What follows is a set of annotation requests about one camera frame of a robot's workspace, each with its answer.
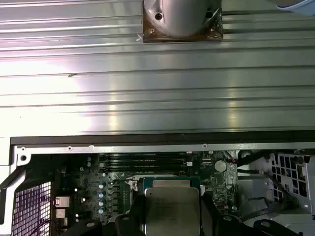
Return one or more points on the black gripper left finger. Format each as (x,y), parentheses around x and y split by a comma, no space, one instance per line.
(135,216)

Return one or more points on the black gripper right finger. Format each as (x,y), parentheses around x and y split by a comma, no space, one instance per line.
(209,216)

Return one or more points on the silver CPU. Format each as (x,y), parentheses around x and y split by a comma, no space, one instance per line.
(172,209)

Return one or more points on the black RAM slot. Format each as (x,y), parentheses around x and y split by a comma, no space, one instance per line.
(147,154)
(147,159)
(147,169)
(147,164)

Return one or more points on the CPU socket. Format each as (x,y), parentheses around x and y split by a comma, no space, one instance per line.
(172,184)

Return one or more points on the green motherboard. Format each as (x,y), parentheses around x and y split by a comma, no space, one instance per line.
(219,194)

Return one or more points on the round coin cell battery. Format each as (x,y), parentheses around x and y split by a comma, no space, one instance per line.
(220,166)

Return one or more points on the black PC case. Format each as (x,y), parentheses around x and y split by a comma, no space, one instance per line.
(147,148)

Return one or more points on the perforated metal drive cage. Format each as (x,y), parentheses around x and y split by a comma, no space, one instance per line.
(273,172)

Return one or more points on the square brown base plate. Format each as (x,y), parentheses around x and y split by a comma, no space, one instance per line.
(177,40)

